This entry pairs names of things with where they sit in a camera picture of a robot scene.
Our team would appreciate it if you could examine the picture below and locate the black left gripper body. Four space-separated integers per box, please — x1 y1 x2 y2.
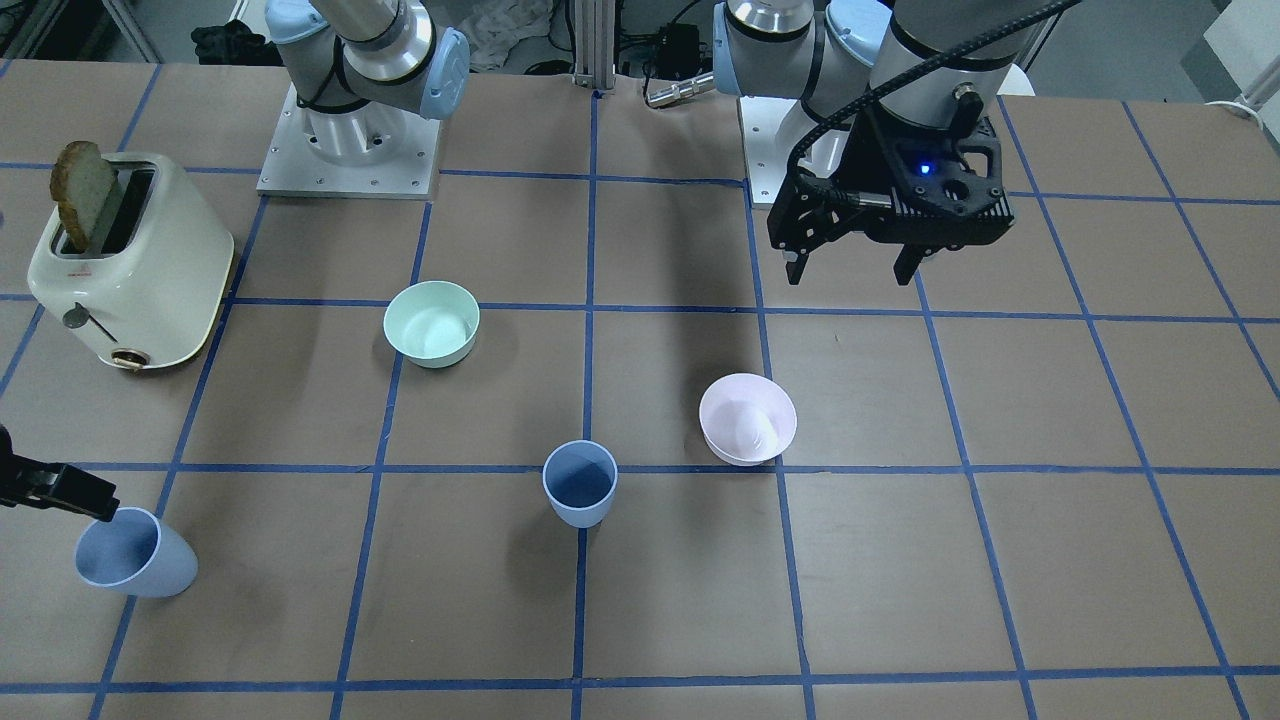
828 110 1015 250

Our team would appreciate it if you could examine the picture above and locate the blue cup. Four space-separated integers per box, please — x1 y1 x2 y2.
541 439 620 529
74 507 198 598

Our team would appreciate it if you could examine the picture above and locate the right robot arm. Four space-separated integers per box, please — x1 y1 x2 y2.
27 1 470 370

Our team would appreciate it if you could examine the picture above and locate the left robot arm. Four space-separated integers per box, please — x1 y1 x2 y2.
712 1 1037 284

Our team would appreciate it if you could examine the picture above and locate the pink bowl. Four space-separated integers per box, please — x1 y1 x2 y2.
698 373 797 466

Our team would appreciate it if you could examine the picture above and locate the cream toaster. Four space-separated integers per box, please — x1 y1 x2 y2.
27 152 236 370

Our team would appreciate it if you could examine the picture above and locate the toast slice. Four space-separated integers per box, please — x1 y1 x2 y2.
49 140 118 252

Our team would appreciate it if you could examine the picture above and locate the mint green bowl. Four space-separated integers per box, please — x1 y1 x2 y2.
381 281 481 369

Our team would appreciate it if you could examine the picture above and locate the black ribbed cable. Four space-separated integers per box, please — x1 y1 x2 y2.
786 0 1085 211

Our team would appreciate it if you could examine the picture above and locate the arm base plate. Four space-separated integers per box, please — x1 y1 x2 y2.
256 87 442 201
739 96 850 209

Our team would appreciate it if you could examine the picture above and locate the aluminium frame post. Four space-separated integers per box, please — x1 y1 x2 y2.
564 0 618 94

